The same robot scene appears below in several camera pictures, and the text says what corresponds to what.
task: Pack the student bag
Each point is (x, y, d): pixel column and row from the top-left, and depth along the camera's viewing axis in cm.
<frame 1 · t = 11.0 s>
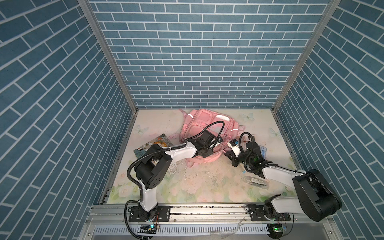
left hand: (208, 146, 94), fingers open
right hand: (225, 151, 88), fingers closed
pink student backpack: (222, 125, 82), point 25 cm above the table
clear plastic pencil case: (257, 182, 84), point 3 cm above the table

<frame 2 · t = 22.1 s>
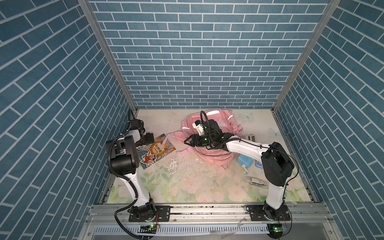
left hand: (146, 139, 101), fingers open
right hand: (186, 140, 83), fingers open
pink student backpack: (220, 157, 90), point 6 cm above the table
the other named things where they were.

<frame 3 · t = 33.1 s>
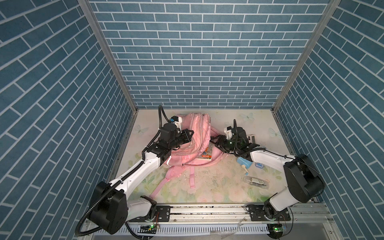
left hand: (194, 131, 79), fingers closed
right hand: (211, 140, 86), fingers open
pink student backpack: (184, 158, 86), point 9 cm above the table
colourful comic book: (207, 154, 90), point 7 cm above the table
the other named things where they were.

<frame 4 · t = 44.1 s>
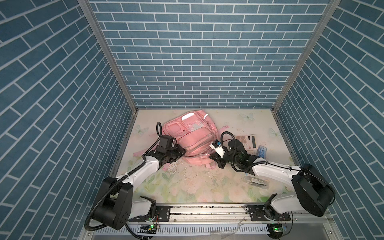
left hand: (186, 151, 87), fingers open
right hand: (209, 154, 84), fingers closed
pink student backpack: (190, 134, 101), point 6 cm above the table
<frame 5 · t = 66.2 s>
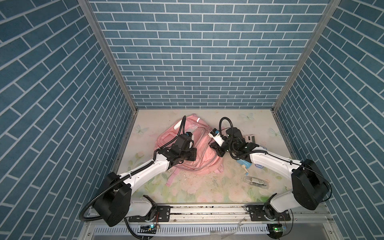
left hand: (197, 153, 84), fingers closed
right hand: (210, 142, 85), fingers closed
pink student backpack: (208, 159, 86), point 9 cm above the table
light blue pencil sharpener: (247, 166, 88), point 4 cm above the table
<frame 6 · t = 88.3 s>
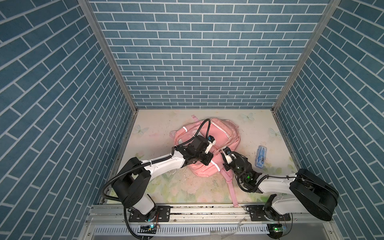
left hand: (213, 156, 84), fingers closed
right hand: (223, 150, 86), fingers closed
pink student backpack: (226, 133, 93), point 13 cm above the table
blue geometry set case: (261, 156, 95), point 2 cm above the table
